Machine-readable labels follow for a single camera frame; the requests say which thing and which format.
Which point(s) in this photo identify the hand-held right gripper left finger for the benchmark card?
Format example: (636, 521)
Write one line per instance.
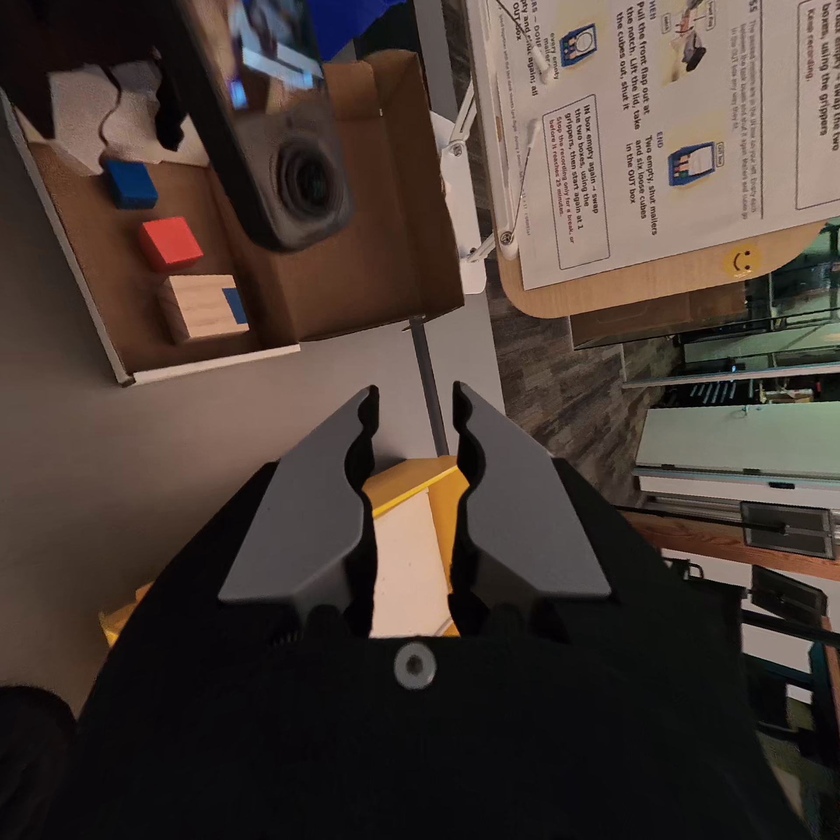
(302, 525)

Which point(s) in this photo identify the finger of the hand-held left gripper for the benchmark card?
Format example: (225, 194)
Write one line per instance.
(138, 124)
(75, 111)

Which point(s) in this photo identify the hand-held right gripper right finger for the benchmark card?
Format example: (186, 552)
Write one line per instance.
(531, 525)

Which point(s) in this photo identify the small blue cube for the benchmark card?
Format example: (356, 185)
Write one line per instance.
(131, 184)

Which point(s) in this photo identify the white cardboard box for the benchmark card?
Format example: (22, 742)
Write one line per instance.
(410, 564)
(367, 262)

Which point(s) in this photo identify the small red cube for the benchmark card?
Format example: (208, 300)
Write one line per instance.
(170, 243)

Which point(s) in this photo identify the blue plastic bin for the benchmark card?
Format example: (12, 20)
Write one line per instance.
(354, 23)

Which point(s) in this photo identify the wooden cube with blue tape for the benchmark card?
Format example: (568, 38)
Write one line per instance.
(200, 312)

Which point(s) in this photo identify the brown cardboard box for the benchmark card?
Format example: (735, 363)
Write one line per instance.
(656, 328)

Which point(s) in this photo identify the yellow plastic bin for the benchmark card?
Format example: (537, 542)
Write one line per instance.
(407, 479)

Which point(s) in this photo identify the white sheet stand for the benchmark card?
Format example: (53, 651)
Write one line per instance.
(463, 197)

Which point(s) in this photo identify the brown wooden table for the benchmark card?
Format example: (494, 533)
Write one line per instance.
(702, 541)

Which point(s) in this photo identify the white partition panel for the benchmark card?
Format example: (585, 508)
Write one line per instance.
(735, 446)

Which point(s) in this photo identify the wooden clipboard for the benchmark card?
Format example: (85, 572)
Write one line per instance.
(656, 295)

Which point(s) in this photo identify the yellow smiley sticker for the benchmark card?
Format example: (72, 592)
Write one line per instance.
(741, 260)

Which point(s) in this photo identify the printed instruction sheet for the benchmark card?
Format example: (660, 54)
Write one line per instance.
(689, 131)

